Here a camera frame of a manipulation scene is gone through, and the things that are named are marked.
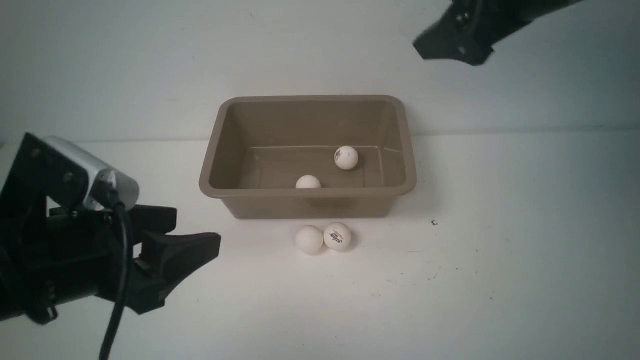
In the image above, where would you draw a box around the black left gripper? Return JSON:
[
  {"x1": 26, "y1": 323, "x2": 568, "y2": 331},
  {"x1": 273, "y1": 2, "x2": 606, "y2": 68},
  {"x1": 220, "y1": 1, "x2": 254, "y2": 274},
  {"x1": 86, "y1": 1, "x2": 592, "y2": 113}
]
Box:
[{"x1": 1, "y1": 204, "x2": 222, "y2": 321}]

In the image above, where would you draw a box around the white table-tennis ball black print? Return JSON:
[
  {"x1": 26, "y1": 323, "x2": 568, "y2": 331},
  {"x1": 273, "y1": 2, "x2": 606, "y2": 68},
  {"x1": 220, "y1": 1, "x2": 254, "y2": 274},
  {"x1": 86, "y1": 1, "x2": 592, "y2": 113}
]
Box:
[{"x1": 333, "y1": 145, "x2": 359, "y2": 171}]

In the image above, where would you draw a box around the white table-tennis ball red print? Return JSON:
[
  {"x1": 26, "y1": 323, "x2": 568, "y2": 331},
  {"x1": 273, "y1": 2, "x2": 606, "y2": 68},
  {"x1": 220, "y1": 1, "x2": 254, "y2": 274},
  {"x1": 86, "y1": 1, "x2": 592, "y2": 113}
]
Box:
[{"x1": 295, "y1": 174, "x2": 322, "y2": 189}]

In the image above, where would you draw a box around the white table-tennis ball blue logo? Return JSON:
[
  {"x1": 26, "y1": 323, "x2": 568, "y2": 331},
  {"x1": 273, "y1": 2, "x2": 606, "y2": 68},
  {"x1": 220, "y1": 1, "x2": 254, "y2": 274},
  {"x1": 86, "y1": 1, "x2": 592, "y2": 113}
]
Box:
[{"x1": 323, "y1": 222, "x2": 353, "y2": 251}]

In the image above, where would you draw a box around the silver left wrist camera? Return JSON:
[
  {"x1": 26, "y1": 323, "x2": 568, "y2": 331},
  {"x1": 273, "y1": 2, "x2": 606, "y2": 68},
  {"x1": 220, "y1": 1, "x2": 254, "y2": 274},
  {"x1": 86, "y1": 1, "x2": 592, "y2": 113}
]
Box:
[{"x1": 0, "y1": 132, "x2": 140, "y2": 211}]

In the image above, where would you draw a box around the brown plastic bin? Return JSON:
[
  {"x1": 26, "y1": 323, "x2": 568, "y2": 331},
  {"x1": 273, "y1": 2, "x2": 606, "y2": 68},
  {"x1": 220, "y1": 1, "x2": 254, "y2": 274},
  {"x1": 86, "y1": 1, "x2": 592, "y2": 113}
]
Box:
[{"x1": 198, "y1": 95, "x2": 417, "y2": 220}]

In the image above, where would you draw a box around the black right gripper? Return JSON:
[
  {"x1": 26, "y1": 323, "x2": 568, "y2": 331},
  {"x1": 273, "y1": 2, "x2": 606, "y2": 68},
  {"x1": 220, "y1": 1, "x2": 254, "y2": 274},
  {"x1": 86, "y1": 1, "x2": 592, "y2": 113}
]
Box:
[{"x1": 412, "y1": 0, "x2": 580, "y2": 66}]

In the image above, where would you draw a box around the plain white table-tennis ball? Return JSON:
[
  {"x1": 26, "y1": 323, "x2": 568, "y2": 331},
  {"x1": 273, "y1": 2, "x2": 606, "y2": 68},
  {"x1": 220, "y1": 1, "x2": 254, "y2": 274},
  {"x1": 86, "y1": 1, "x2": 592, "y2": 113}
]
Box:
[{"x1": 294, "y1": 225, "x2": 324, "y2": 255}]

